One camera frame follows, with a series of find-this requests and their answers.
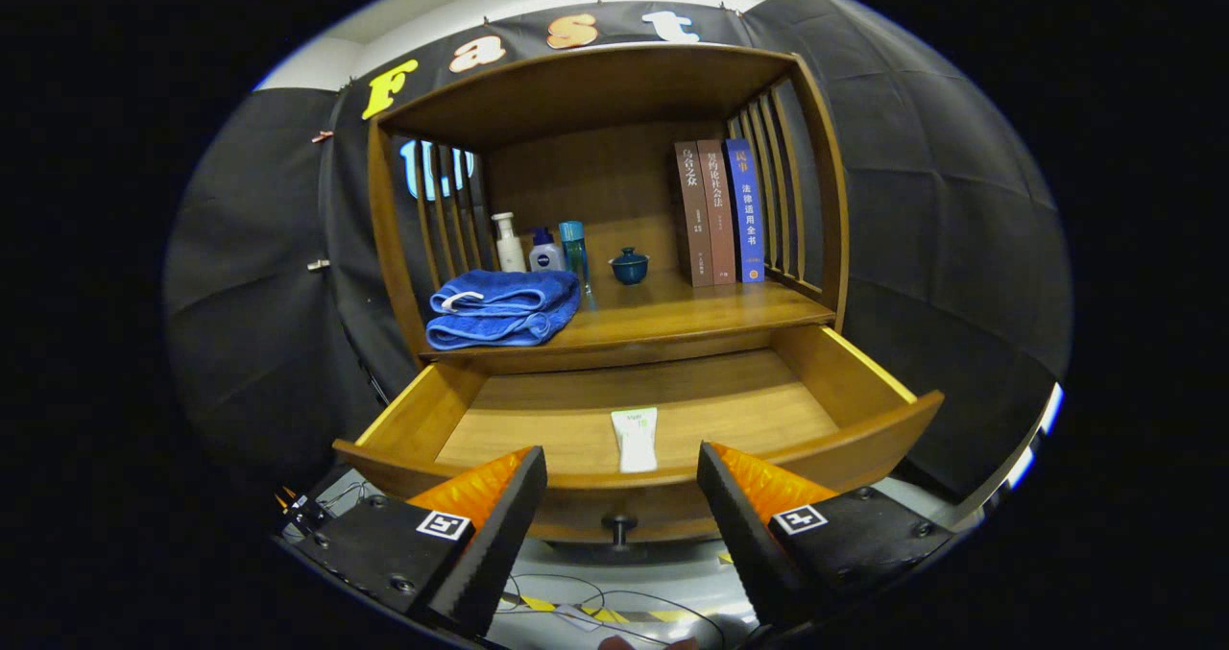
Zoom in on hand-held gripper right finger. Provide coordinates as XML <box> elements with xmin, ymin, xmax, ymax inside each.
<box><xmin>696</xmin><ymin>441</ymin><xmax>956</xmax><ymax>632</ymax></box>

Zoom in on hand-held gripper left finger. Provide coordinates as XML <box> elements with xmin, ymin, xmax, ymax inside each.
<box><xmin>288</xmin><ymin>445</ymin><xmax>548</xmax><ymax>639</ymax></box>

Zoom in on wooden drawer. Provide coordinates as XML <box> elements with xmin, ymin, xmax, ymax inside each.
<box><xmin>331</xmin><ymin>324</ymin><xmax>947</xmax><ymax>547</ymax></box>

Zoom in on white tube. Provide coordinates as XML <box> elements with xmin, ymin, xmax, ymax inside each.
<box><xmin>611</xmin><ymin>407</ymin><xmax>660</xmax><ymax>473</ymax></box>

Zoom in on wooden countertop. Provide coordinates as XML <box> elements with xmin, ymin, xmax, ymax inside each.
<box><xmin>420</xmin><ymin>268</ymin><xmax>836</xmax><ymax>361</ymax></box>

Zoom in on wooden cabinet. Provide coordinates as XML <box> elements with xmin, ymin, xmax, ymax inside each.
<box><xmin>367</xmin><ymin>43</ymin><xmax>851</xmax><ymax>377</ymax></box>

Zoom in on blue folded towel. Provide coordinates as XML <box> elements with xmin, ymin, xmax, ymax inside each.
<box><xmin>425</xmin><ymin>268</ymin><xmax>583</xmax><ymax>351</ymax></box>

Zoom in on white bottle with blue cap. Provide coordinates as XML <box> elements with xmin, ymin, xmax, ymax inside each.
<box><xmin>528</xmin><ymin>227</ymin><xmax>566</xmax><ymax>273</ymax></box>

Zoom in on white pump bottle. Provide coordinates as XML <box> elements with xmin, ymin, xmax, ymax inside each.
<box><xmin>491</xmin><ymin>211</ymin><xmax>528</xmax><ymax>274</ymax></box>

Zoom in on blue lidded ceramic cup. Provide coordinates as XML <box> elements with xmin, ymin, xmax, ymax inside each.
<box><xmin>609</xmin><ymin>247</ymin><xmax>651</xmax><ymax>286</ymax></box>

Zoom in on tall teal bottle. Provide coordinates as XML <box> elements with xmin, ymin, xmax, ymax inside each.
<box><xmin>559</xmin><ymin>220</ymin><xmax>589</xmax><ymax>286</ymax></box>

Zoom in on blue book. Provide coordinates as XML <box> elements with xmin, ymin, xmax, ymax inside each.
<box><xmin>725</xmin><ymin>137</ymin><xmax>767</xmax><ymax>283</ymax></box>

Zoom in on reddish brown book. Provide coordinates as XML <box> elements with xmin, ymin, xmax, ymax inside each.
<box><xmin>696</xmin><ymin>139</ymin><xmax>737</xmax><ymax>285</ymax></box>

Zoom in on dark brown book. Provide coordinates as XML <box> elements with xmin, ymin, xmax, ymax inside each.
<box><xmin>673</xmin><ymin>141</ymin><xmax>715</xmax><ymax>288</ymax></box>

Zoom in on black backdrop cloth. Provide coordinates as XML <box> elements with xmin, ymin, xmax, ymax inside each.
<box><xmin>163</xmin><ymin>0</ymin><xmax>1074</xmax><ymax>507</ymax></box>

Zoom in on black floor cable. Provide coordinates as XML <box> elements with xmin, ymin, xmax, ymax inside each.
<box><xmin>499</xmin><ymin>573</ymin><xmax>731</xmax><ymax>647</ymax></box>

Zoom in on black device with wires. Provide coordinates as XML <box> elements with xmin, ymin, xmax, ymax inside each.
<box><xmin>277</xmin><ymin>485</ymin><xmax>335</xmax><ymax>538</ymax></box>

